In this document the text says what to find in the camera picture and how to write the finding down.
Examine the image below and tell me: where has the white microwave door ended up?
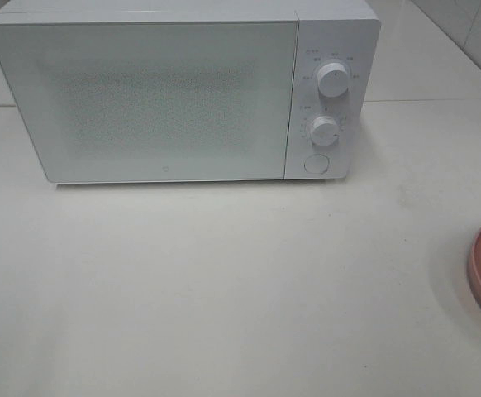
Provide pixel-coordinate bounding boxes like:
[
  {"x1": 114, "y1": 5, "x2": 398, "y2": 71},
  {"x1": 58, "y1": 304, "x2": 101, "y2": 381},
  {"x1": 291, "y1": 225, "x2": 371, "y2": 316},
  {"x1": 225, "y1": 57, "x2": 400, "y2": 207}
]
[{"x1": 0, "y1": 22, "x2": 297, "y2": 183}]

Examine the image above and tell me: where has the round white door button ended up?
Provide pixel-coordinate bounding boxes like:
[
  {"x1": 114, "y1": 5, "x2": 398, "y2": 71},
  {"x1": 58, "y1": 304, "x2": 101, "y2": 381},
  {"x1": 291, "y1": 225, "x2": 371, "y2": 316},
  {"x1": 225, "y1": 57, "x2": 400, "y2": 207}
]
[{"x1": 304, "y1": 154, "x2": 330, "y2": 175}]

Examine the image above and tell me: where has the lower white control knob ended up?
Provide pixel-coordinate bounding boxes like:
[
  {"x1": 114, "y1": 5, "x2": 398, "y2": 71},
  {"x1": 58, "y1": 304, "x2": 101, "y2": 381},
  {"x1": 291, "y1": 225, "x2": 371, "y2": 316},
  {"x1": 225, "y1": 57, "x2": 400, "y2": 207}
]
[{"x1": 308, "y1": 116, "x2": 340, "y2": 146}]

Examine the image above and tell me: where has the white microwave oven body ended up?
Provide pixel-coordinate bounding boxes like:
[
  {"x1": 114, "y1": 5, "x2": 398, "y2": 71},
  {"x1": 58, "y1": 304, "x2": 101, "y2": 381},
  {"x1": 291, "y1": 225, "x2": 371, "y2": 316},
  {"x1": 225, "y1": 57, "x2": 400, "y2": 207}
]
[{"x1": 0, "y1": 1, "x2": 381, "y2": 182}]

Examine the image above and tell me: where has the upper white control knob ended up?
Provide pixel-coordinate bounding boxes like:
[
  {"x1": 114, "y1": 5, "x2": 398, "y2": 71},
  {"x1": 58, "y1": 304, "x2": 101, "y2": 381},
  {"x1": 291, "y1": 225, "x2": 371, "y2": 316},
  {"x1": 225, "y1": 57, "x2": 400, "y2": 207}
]
[{"x1": 315, "y1": 60, "x2": 350, "y2": 98}]

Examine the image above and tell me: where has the white control knob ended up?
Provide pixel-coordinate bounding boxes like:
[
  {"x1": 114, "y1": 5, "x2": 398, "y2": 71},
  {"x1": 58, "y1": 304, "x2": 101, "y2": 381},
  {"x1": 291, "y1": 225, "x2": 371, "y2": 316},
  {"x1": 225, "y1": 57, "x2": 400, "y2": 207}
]
[
  {"x1": 315, "y1": 60, "x2": 350, "y2": 98},
  {"x1": 308, "y1": 116, "x2": 340, "y2": 146}
]

